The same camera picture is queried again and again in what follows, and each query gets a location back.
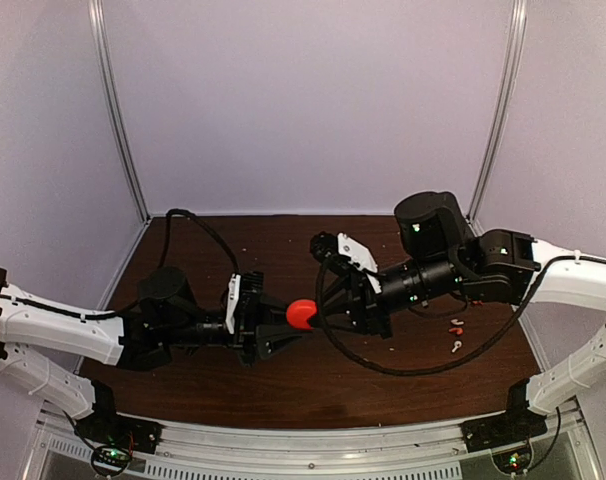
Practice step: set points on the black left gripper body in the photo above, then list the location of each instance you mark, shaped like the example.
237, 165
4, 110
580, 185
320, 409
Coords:
248, 318

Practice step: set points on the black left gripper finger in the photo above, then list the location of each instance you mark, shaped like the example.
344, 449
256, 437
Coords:
271, 339
273, 310

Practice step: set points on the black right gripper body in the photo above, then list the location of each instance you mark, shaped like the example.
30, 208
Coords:
378, 321

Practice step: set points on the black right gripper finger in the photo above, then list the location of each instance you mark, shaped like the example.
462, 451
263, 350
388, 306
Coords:
316, 323
337, 297

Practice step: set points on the red round earbud charging case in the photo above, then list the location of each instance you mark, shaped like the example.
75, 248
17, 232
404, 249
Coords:
301, 314

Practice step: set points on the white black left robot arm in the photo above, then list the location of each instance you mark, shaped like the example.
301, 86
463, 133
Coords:
139, 337

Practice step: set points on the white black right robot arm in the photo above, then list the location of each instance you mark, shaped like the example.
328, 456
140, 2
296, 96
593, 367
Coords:
447, 258

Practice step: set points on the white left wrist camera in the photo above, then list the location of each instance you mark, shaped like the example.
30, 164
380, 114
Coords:
232, 300

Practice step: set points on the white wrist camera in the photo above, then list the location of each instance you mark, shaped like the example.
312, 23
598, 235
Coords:
348, 255
232, 300

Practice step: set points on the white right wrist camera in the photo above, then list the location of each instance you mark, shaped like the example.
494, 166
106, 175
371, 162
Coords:
348, 255

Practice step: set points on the aluminium front rail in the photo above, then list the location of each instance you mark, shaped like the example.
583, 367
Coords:
434, 450

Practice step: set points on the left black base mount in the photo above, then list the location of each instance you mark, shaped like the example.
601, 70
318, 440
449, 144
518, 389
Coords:
104, 425

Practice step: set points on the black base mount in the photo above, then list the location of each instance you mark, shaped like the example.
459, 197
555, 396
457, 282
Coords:
516, 424
104, 425

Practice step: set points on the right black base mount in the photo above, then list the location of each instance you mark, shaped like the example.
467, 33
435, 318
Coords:
516, 424

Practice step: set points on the left aluminium frame post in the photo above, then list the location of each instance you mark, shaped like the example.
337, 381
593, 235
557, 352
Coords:
115, 115

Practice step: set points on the aluminium frame post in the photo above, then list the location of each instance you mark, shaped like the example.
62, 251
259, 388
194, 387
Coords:
512, 61
115, 115

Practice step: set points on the right aluminium frame post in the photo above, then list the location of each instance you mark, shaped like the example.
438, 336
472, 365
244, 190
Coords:
512, 61

